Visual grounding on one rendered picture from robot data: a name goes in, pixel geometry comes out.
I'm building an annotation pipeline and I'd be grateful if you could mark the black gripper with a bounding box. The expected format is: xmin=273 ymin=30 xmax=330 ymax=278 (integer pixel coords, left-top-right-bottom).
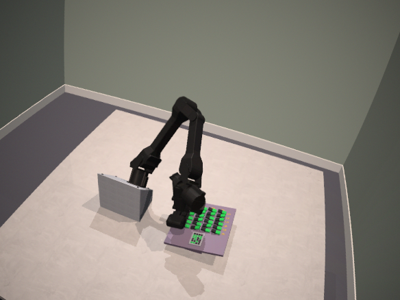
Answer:
xmin=166 ymin=195 xmax=189 ymax=229

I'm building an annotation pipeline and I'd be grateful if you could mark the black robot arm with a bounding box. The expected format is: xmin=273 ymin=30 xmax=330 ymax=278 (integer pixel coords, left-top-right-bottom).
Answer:
xmin=127 ymin=96 xmax=206 ymax=215

